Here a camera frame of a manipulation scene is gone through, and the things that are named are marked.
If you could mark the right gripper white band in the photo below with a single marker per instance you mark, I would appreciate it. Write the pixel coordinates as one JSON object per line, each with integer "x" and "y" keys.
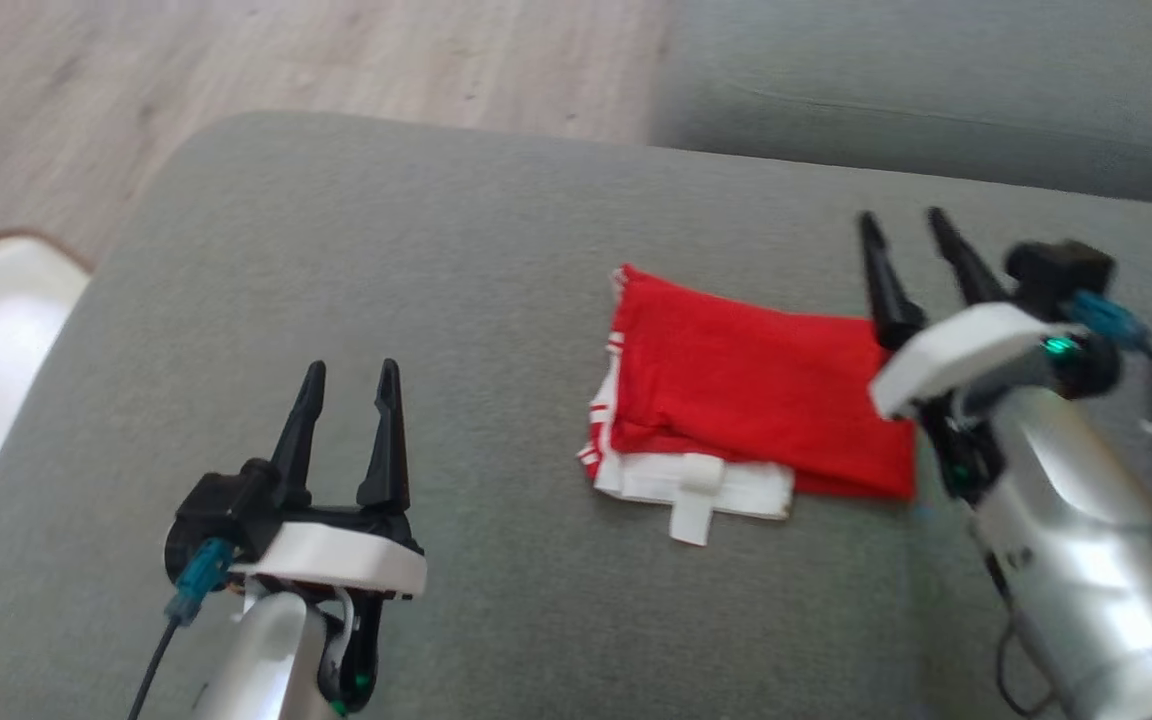
{"x": 956, "y": 350}

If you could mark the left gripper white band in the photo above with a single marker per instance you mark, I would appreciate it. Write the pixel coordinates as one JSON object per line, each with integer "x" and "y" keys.
{"x": 336, "y": 555}

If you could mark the red jersey with white trim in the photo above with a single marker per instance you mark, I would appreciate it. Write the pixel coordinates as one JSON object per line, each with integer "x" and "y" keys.
{"x": 736, "y": 390}

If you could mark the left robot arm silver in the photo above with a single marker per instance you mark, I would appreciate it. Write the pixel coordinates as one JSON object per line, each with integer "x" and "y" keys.
{"x": 256, "y": 660}

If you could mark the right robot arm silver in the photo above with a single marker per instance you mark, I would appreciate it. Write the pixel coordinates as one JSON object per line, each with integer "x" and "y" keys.
{"x": 1086, "y": 560}

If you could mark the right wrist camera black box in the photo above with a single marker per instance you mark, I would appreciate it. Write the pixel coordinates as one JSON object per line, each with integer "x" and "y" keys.
{"x": 1056, "y": 275}

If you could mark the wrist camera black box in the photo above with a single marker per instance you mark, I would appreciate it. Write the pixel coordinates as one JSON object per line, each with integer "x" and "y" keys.
{"x": 221, "y": 510}
{"x": 1056, "y": 275}

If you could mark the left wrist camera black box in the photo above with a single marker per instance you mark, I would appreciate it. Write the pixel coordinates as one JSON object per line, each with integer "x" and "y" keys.
{"x": 221, "y": 510}

